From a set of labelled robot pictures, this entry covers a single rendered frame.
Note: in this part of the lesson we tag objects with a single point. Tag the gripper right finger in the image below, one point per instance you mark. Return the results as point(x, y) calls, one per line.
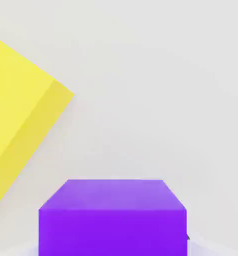
point(193, 250)

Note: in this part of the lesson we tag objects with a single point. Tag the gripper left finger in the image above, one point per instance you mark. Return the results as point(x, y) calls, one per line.
point(30, 252)

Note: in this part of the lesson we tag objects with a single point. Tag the small purple cube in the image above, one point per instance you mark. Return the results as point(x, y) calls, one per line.
point(112, 230)

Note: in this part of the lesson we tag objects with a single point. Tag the large yellow box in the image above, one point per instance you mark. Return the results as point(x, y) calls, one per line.
point(19, 112)

